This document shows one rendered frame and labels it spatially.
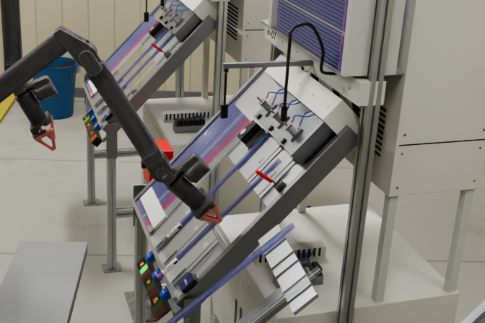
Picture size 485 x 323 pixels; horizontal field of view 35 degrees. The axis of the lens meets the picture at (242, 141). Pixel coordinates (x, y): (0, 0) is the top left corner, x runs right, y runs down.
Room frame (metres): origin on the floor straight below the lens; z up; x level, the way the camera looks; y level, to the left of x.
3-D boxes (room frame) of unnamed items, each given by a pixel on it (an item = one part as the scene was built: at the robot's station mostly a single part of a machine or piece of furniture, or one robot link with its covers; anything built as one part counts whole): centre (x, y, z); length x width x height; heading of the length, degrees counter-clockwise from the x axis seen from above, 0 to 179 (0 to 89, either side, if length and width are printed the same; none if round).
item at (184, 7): (3.71, 0.32, 0.66); 1.01 x 0.73 x 1.31; 109
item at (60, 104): (5.38, 1.39, 0.22); 0.37 x 0.34 x 0.44; 103
